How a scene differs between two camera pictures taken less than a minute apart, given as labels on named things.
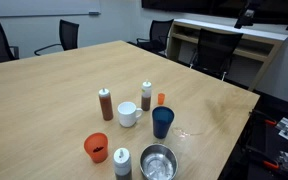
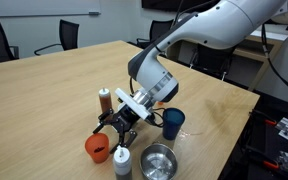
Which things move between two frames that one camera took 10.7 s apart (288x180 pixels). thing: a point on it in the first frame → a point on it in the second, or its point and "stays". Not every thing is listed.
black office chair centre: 68,33 stays
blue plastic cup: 162,118 → 172,119
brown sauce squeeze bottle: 106,103 stays
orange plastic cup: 96,145 stays
